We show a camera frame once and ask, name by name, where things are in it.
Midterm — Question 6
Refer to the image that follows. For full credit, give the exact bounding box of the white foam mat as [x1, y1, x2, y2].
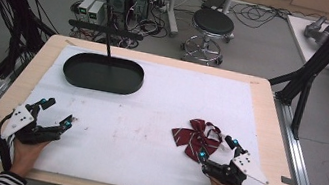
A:
[0, 34, 289, 185]

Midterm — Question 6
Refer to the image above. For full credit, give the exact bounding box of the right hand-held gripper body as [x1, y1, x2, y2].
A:
[199, 145, 274, 185]

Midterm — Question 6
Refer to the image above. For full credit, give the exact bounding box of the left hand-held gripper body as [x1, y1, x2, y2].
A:
[0, 102, 66, 151]

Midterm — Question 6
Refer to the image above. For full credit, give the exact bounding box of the tangle of black floor cables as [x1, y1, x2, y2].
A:
[226, 0, 291, 35]

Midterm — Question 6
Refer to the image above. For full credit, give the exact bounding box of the white power supply unit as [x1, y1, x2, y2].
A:
[75, 0, 97, 23]
[86, 0, 107, 26]

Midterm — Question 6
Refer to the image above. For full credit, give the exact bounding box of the white table leg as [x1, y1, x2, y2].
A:
[161, 0, 185, 39]

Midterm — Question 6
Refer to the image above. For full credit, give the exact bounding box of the black oval tray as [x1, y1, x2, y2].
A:
[59, 48, 148, 99]

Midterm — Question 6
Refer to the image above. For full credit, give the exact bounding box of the black round stool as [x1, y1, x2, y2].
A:
[178, 4, 239, 69]

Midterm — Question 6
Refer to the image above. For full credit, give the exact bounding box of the black stand with crossbar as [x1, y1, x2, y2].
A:
[62, 0, 149, 69]

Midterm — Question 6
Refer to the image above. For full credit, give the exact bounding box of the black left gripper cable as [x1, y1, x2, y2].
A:
[0, 111, 22, 173]

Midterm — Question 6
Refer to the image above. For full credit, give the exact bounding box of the person's left hand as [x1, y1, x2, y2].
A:
[8, 134, 51, 173]

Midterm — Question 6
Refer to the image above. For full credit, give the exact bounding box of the red striped bow tie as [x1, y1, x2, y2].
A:
[167, 114, 227, 167]

